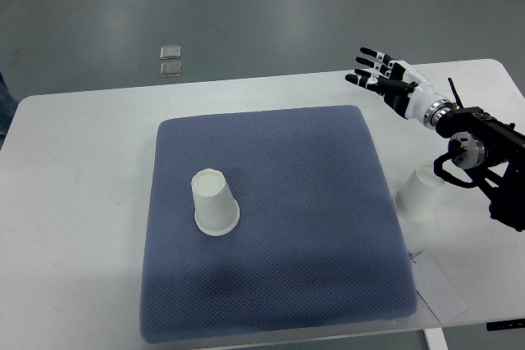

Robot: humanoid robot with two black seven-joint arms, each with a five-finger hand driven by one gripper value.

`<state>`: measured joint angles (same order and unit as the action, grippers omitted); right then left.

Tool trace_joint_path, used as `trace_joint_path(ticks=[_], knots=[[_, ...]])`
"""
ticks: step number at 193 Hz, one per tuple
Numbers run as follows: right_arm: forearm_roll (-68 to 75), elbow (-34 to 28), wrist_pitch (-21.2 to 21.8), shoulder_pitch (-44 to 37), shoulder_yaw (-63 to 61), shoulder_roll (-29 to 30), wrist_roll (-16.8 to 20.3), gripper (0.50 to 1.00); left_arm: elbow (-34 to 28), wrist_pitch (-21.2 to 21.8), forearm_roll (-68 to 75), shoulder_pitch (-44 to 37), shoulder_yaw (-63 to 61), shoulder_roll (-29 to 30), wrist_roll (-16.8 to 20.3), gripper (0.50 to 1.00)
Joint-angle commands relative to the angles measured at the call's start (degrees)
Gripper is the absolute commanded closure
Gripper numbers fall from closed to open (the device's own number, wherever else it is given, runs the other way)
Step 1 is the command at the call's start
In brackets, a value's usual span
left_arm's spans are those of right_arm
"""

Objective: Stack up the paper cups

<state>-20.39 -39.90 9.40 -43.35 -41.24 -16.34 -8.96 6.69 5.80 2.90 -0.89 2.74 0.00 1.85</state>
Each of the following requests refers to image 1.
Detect white robotic hand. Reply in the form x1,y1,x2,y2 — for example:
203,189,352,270
345,47,450,120

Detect white paper cup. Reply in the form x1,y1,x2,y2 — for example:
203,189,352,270
191,168,240,236
393,162,445,222

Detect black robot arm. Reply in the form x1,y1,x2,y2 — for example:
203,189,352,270
345,47,524,232

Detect blue mesh cushion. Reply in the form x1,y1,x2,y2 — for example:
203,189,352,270
140,105,418,343

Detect lower metal floor plate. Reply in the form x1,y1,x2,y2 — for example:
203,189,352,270
160,61,182,78

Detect metal floor plate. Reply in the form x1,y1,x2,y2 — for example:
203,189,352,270
160,61,182,78
160,44,181,60

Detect upper metal floor plate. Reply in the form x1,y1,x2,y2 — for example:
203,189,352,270
160,44,181,60

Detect white paper cup on cushion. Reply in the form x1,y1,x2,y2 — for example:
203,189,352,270
191,168,240,236

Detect white paper tag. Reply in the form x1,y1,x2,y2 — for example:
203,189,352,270
410,252,468,325

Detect white table leg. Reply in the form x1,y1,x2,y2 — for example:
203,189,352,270
423,328,449,350

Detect black table control panel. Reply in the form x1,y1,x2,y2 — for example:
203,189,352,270
486,318,525,332

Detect blue jeans person edge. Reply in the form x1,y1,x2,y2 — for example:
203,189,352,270
0,74,19,136

